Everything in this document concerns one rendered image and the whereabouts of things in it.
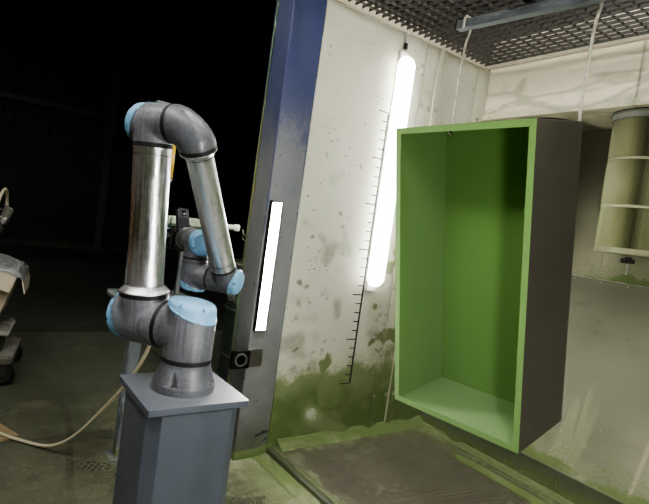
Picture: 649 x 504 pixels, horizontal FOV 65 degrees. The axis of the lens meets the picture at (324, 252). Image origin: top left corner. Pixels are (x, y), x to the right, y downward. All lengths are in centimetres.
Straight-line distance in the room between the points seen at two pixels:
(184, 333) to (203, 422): 26
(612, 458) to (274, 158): 211
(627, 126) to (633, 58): 33
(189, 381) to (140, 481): 29
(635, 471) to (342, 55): 237
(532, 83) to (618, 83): 49
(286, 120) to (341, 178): 43
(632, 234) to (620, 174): 31
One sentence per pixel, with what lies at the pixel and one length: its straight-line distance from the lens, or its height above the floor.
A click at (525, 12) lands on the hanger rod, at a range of 242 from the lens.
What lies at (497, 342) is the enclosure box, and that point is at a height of 78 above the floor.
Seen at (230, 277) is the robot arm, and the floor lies 97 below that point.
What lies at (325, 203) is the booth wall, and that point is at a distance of 261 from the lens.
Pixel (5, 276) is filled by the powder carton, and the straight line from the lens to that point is 344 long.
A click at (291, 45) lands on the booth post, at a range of 256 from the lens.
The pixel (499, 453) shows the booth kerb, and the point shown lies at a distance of 310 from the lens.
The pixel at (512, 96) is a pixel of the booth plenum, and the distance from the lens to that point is 338.
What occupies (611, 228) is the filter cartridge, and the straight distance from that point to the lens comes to 297.
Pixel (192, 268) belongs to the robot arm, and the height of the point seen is 98.
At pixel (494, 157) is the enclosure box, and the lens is 232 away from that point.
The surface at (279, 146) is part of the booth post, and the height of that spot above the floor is 153.
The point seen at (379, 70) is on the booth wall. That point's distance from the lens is 287.
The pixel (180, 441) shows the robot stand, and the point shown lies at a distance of 159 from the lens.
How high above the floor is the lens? 120
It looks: 3 degrees down
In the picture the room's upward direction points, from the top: 8 degrees clockwise
